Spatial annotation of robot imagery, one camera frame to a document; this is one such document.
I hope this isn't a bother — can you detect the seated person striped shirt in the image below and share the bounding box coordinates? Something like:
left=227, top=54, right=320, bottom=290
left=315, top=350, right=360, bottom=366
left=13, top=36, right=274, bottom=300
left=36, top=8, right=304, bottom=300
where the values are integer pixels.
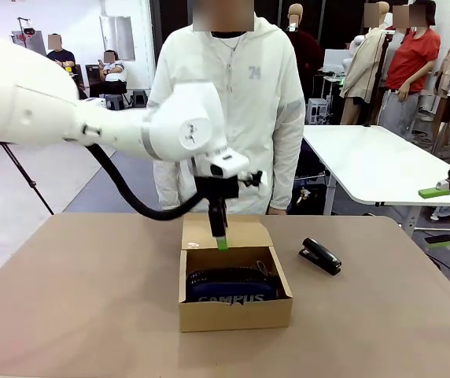
left=98, top=50, right=128, bottom=95

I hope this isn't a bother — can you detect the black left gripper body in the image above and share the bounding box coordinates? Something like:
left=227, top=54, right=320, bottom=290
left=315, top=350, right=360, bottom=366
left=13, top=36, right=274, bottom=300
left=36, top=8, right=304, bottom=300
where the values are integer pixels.
left=193, top=175, right=240, bottom=206

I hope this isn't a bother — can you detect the black tripod leg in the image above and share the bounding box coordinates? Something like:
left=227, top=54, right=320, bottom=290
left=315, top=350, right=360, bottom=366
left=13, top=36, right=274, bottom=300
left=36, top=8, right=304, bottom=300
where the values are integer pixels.
left=0, top=143, right=56, bottom=216

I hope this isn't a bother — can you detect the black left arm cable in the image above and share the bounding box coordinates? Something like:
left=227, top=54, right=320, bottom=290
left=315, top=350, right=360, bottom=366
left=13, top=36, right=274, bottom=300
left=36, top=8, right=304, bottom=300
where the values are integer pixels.
left=85, top=143, right=210, bottom=221

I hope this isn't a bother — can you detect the grey plastic stool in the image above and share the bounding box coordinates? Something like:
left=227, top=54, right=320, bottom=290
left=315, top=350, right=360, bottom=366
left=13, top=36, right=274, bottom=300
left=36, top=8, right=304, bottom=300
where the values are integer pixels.
left=131, top=90, right=150, bottom=109
left=105, top=94, right=127, bottom=112

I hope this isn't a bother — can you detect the person's left forearm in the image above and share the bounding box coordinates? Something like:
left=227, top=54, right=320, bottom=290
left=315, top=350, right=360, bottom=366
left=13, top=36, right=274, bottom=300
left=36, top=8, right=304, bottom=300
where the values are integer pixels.
left=267, top=113, right=307, bottom=212

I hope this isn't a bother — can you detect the seated person dark shirt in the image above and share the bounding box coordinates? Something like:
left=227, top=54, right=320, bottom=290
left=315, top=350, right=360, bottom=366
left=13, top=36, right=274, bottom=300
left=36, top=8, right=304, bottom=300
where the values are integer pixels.
left=46, top=34, right=77, bottom=70

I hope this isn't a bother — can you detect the black stapler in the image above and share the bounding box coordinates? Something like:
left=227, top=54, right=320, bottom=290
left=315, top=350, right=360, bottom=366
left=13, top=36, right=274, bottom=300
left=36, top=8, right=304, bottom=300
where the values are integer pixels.
left=298, top=237, right=343, bottom=277

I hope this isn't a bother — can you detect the navy CAMPUS pencil case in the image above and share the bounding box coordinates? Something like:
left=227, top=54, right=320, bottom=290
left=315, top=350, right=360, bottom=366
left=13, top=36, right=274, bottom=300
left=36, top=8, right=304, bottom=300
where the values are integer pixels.
left=185, top=258, right=280, bottom=307

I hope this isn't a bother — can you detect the mannequin with dark clothes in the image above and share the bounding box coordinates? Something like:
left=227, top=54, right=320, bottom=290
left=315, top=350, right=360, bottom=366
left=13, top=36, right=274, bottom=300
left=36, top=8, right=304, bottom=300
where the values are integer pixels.
left=287, top=3, right=324, bottom=99

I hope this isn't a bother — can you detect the white table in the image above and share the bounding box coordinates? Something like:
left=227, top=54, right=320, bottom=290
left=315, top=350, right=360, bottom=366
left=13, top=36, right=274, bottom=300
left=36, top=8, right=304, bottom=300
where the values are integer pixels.
left=302, top=124, right=450, bottom=239

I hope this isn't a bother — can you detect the person in red shirt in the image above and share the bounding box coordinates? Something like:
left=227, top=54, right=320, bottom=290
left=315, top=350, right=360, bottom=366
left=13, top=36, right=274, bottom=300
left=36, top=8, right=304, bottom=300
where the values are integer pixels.
left=380, top=0, right=443, bottom=139

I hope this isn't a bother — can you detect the brown cardboard box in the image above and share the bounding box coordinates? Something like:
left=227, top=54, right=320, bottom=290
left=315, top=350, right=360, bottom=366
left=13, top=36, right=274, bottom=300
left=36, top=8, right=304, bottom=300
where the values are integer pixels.
left=178, top=214, right=293, bottom=333

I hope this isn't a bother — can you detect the person in white jacket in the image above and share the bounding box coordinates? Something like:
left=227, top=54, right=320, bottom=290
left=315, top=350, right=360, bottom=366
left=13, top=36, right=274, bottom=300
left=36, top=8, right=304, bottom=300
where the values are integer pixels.
left=146, top=0, right=307, bottom=217

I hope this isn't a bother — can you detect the person's right forearm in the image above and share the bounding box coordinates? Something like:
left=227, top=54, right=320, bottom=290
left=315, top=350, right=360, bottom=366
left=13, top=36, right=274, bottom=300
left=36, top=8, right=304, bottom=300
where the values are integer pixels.
left=153, top=159, right=194, bottom=209

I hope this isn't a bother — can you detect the white plastic crate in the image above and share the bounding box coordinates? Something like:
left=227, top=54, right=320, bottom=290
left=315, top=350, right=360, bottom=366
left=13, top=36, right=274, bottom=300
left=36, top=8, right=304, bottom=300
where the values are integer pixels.
left=305, top=98, right=330, bottom=125

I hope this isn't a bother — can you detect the white wall board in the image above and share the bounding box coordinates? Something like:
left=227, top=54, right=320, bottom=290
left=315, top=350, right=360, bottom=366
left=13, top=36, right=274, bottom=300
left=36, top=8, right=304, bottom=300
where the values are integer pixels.
left=99, top=15, right=136, bottom=62

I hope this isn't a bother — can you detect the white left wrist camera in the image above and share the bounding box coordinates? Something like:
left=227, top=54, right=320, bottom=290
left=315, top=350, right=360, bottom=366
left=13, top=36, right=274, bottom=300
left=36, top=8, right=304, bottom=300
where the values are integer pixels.
left=208, top=151, right=269, bottom=188

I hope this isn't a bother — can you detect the mannequin with beige coat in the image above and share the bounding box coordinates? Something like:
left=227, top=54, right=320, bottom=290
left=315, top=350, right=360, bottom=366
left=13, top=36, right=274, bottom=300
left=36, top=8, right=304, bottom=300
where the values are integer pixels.
left=339, top=2, right=392, bottom=126

